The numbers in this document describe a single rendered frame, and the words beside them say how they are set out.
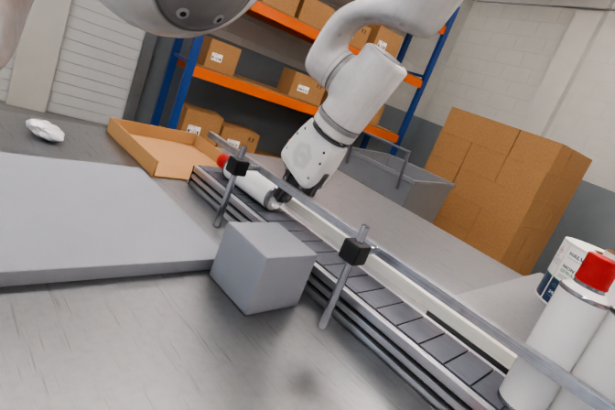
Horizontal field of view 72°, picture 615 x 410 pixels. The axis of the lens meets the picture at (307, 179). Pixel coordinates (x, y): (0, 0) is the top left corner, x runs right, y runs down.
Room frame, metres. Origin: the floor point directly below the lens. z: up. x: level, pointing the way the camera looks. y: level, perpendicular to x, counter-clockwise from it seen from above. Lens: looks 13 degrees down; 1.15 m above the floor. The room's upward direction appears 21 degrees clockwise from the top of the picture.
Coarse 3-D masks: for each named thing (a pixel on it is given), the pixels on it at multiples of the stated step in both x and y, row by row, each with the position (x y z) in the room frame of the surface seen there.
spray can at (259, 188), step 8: (224, 160) 0.90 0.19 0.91; (224, 168) 0.88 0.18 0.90; (224, 176) 0.89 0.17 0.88; (240, 176) 0.84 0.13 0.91; (248, 176) 0.83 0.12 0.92; (256, 176) 0.83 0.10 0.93; (240, 184) 0.84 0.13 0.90; (248, 184) 0.82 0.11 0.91; (256, 184) 0.81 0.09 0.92; (264, 184) 0.80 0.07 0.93; (272, 184) 0.80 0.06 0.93; (248, 192) 0.82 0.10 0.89; (256, 192) 0.80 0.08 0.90; (264, 192) 0.79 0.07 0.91; (272, 192) 0.79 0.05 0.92; (256, 200) 0.81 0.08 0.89; (264, 200) 0.78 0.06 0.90; (272, 200) 0.80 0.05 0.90; (272, 208) 0.80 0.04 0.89
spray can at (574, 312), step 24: (600, 264) 0.44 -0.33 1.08; (576, 288) 0.45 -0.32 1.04; (600, 288) 0.44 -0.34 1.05; (552, 312) 0.45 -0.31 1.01; (576, 312) 0.43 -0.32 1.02; (600, 312) 0.43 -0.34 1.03; (552, 336) 0.44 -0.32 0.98; (576, 336) 0.43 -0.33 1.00; (552, 360) 0.43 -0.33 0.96; (576, 360) 0.44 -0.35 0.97; (504, 384) 0.46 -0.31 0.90; (528, 384) 0.44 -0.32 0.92; (552, 384) 0.43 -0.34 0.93; (528, 408) 0.43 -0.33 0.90
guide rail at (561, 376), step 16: (224, 144) 0.87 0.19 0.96; (272, 176) 0.75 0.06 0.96; (288, 192) 0.72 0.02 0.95; (320, 208) 0.67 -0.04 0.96; (336, 224) 0.64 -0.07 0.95; (368, 240) 0.60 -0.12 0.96; (384, 256) 0.57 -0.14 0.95; (400, 272) 0.55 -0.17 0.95; (416, 272) 0.54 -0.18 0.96; (432, 288) 0.52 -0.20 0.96; (448, 304) 0.50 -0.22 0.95; (464, 304) 0.49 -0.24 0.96; (480, 320) 0.47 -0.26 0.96; (496, 336) 0.46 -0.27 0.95; (512, 336) 0.45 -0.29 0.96; (528, 352) 0.43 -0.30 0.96; (544, 368) 0.42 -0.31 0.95; (560, 368) 0.42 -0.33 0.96; (560, 384) 0.41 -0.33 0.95; (576, 384) 0.40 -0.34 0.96; (592, 400) 0.39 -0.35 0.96; (608, 400) 0.39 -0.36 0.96
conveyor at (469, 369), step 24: (216, 168) 0.94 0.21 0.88; (240, 192) 0.84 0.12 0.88; (264, 216) 0.75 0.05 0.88; (288, 216) 0.81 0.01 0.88; (312, 240) 0.73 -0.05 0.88; (336, 264) 0.66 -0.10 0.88; (360, 288) 0.61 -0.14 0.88; (384, 288) 0.64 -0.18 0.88; (384, 312) 0.56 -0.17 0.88; (408, 312) 0.59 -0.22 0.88; (408, 336) 0.52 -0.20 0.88; (432, 336) 0.54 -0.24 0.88; (456, 360) 0.51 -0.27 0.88; (480, 360) 0.53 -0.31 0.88; (480, 384) 0.47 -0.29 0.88; (504, 408) 0.44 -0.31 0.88
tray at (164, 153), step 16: (112, 128) 1.04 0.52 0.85; (128, 128) 1.10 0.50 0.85; (144, 128) 1.13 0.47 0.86; (160, 128) 1.17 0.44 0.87; (128, 144) 0.97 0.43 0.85; (144, 144) 1.07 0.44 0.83; (160, 144) 1.12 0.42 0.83; (176, 144) 1.19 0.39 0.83; (192, 144) 1.25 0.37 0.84; (208, 144) 1.20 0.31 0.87; (144, 160) 0.90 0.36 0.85; (160, 160) 0.98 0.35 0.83; (176, 160) 1.03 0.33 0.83; (192, 160) 1.09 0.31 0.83; (208, 160) 1.15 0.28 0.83; (160, 176) 0.88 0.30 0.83; (176, 176) 0.92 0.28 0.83
